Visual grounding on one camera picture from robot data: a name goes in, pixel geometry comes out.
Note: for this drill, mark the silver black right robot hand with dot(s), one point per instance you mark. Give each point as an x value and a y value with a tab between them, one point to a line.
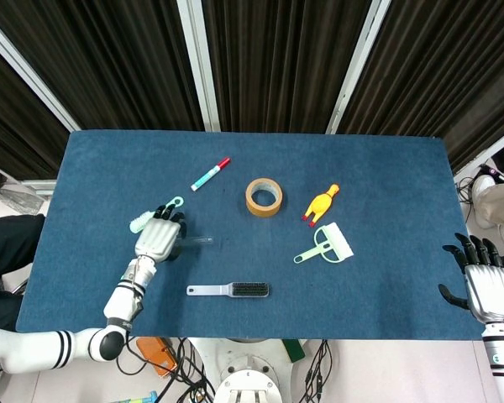
489	289

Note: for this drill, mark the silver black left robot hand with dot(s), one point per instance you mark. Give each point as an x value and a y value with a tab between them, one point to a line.
157	239

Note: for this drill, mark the transparent test tube white stopper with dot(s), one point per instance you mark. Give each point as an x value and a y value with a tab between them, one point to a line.
198	241

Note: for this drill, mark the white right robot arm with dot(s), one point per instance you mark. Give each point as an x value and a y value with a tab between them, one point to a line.
502	361

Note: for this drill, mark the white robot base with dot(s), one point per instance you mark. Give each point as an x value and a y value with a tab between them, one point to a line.
248	369

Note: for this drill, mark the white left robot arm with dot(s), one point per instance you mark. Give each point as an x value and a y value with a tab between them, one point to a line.
122	300

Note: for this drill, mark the grey brush dark bristles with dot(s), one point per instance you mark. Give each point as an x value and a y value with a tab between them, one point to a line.
210	289

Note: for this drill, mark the red capped white marker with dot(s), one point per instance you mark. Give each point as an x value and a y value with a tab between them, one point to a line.
208	175

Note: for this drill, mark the person beige trousers leg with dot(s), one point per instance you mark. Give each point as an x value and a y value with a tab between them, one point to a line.
502	203

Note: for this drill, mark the yellow-brown packing tape roll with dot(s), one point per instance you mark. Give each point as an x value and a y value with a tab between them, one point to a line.
252	205

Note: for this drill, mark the white shoe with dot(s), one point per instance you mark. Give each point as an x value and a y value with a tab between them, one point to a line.
482	186

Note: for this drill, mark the orange device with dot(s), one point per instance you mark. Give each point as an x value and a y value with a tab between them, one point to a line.
155	354

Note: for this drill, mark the blue table cloth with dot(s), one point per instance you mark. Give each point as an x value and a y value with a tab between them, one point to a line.
252	310

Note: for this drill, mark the grey plastic bag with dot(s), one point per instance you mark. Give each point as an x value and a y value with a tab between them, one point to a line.
19	199

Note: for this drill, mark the person black trousers leg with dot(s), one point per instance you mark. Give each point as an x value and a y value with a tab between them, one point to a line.
8	252

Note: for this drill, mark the wide green white-bristle brush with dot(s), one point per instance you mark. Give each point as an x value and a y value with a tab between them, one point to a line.
336	243

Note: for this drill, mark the yellow rubber chicken toy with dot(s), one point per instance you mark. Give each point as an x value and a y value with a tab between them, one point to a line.
319	205

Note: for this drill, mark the dark green block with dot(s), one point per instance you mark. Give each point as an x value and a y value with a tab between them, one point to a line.
294	350

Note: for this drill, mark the dark pleated curtain panel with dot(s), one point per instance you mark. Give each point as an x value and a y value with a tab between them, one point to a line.
12	121
437	67
281	63
109	63

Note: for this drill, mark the white frame post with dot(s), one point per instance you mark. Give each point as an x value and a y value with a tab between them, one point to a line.
201	71
357	71
487	151
33	77

